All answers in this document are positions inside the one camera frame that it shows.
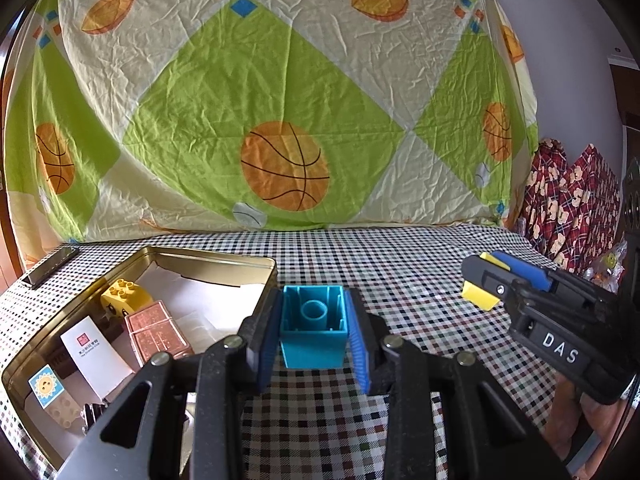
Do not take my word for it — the white card red logo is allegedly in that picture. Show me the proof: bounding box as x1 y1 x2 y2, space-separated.
61 316 135 406

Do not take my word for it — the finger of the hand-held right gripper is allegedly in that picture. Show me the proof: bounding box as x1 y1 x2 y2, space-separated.
492 250 617 302
461 254 522 307

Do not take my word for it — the wooden cabinet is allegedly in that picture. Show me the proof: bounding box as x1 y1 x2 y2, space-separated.
607 55 640 171

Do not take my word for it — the red bear printed cloth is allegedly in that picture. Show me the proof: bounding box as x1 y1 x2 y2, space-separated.
520 137 623 276

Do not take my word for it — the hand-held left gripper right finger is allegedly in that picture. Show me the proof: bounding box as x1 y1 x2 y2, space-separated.
344 287 556 480

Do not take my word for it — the clear plastic bag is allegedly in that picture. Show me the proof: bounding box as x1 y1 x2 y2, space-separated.
582 240 628 291

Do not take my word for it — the black flat bar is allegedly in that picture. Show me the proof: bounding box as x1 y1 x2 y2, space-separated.
22 246 81 290

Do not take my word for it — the white paper liner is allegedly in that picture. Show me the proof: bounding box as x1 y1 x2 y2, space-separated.
25 270 261 461

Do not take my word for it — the green basketball printed sheet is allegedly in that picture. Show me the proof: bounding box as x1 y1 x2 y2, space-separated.
2 0 541 271

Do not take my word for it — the yellow face toy brick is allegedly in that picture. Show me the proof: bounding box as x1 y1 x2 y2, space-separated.
100 280 153 318

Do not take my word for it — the white toy brick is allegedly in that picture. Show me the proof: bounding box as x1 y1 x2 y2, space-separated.
28 364 86 431

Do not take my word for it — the blue toy brick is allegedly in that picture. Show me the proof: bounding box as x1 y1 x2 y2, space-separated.
277 285 351 370

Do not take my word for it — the yellow cube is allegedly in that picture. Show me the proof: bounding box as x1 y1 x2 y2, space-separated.
461 252 508 311

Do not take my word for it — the gold tin box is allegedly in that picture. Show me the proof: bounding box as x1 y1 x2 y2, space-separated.
1 246 278 476

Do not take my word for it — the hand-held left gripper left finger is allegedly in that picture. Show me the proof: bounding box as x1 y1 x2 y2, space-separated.
54 287 284 480

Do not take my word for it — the checkered tablecloth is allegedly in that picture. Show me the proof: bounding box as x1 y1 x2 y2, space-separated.
0 222 626 480

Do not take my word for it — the person's right hand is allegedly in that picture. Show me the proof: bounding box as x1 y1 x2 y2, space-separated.
545 380 627 462

